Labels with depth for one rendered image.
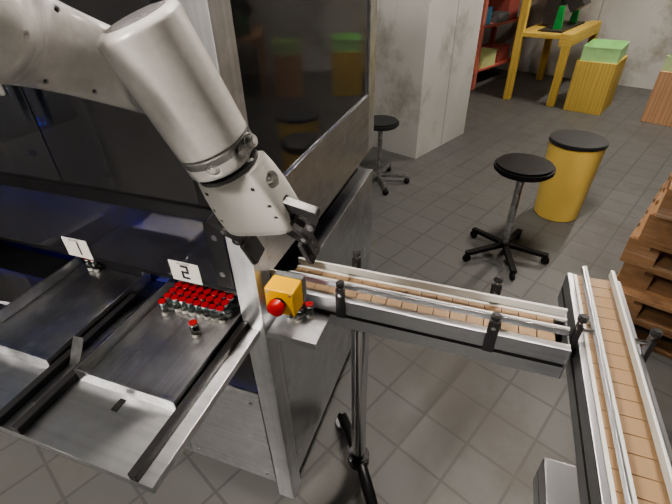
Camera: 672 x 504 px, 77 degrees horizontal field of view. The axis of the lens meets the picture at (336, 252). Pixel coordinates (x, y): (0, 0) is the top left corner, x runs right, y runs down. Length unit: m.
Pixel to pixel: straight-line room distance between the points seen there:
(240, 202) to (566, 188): 2.98
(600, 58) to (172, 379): 5.65
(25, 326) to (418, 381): 1.53
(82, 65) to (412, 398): 1.79
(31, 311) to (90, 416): 0.44
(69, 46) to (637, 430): 1.01
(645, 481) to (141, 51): 0.91
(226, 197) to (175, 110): 0.12
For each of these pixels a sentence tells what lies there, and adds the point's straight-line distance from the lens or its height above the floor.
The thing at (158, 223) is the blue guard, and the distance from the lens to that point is 1.03.
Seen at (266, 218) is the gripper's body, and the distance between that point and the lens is 0.51.
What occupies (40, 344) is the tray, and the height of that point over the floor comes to 0.88.
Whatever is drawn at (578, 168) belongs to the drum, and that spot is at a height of 0.43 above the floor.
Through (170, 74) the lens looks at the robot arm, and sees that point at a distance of 0.43.
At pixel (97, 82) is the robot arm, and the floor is 1.53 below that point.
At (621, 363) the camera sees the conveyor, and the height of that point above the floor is 0.93.
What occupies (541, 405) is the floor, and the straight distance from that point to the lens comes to 2.16.
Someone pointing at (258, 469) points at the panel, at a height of 0.14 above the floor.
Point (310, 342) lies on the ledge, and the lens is 1.03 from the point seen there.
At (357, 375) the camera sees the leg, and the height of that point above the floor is 0.61.
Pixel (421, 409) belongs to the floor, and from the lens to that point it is 2.00.
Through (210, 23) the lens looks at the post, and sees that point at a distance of 0.76.
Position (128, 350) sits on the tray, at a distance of 1.13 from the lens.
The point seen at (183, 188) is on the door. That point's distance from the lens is 0.94.
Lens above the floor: 1.64
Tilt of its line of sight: 35 degrees down
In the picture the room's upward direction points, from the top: 2 degrees counter-clockwise
